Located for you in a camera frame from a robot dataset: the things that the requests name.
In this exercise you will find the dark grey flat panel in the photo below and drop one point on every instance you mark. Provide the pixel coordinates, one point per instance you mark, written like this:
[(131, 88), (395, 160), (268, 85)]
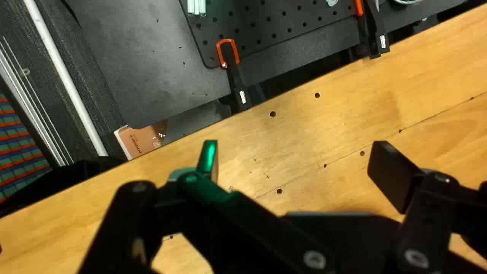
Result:
[(152, 61)]

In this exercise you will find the brown cardboard piece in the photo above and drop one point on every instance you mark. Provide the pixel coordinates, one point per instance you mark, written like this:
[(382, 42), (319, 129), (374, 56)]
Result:
[(138, 138)]

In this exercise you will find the teal bracket on pegboard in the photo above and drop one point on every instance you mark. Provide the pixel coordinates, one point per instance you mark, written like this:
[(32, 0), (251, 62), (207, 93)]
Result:
[(196, 6)]

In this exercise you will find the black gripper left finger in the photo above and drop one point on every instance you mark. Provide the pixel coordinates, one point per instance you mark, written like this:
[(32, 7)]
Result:
[(202, 213)]

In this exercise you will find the colourful striped cloth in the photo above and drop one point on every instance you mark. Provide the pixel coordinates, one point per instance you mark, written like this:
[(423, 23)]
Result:
[(17, 146)]

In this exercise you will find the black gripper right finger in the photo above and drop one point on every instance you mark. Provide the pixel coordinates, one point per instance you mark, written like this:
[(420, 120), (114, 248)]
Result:
[(400, 175)]

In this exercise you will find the white aluminium frame rail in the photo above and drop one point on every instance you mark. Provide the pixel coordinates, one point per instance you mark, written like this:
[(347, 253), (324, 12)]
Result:
[(65, 81)]

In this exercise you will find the black perforated pegboard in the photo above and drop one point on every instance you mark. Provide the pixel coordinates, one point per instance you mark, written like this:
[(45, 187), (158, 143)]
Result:
[(283, 24)]

